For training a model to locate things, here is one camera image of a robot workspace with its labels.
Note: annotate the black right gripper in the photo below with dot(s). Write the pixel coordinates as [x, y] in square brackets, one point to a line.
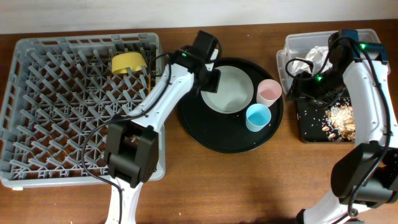
[301, 83]

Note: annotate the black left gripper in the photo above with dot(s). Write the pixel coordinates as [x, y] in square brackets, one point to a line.
[211, 82]

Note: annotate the wooden chopstick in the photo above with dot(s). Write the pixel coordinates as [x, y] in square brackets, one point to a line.
[149, 82]

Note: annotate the yellow bowl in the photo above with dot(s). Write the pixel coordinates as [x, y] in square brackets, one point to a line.
[131, 60]

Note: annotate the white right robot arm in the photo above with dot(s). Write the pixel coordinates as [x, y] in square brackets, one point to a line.
[366, 177]

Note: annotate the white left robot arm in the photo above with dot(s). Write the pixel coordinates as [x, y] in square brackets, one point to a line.
[132, 143]

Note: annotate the grey dishwasher rack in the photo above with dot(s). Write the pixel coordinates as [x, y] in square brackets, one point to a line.
[59, 89]

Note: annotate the grey-green plate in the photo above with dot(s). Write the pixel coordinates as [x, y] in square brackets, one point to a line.
[235, 91]

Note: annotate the crumpled white tissue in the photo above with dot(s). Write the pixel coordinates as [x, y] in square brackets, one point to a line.
[317, 56]

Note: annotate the black rectangular tray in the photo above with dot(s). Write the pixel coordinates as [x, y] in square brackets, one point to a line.
[310, 119]

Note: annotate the clear plastic bin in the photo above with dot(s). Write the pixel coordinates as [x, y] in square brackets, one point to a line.
[356, 57]

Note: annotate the pink cup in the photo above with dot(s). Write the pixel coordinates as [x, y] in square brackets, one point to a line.
[268, 92]

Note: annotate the blue cup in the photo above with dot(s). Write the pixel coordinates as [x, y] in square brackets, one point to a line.
[257, 117]

